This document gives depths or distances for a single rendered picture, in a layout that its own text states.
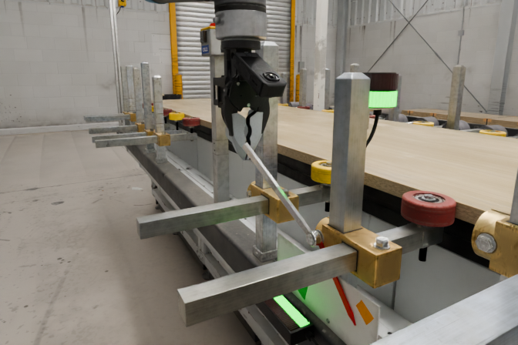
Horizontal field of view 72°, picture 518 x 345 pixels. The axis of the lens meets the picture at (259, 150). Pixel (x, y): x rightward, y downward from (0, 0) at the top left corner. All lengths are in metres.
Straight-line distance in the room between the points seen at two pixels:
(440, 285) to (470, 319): 0.50
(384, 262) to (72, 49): 7.84
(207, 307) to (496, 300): 0.28
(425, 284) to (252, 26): 0.57
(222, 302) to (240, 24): 0.42
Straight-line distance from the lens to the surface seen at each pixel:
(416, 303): 0.82
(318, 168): 0.78
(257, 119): 0.65
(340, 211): 0.55
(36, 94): 8.11
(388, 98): 0.54
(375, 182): 0.77
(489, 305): 0.28
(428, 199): 0.64
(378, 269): 0.52
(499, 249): 0.40
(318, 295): 0.65
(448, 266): 0.74
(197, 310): 0.44
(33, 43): 8.12
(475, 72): 8.53
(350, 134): 0.52
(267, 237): 0.80
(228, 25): 0.62
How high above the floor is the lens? 1.10
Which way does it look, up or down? 12 degrees down
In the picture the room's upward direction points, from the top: straight up
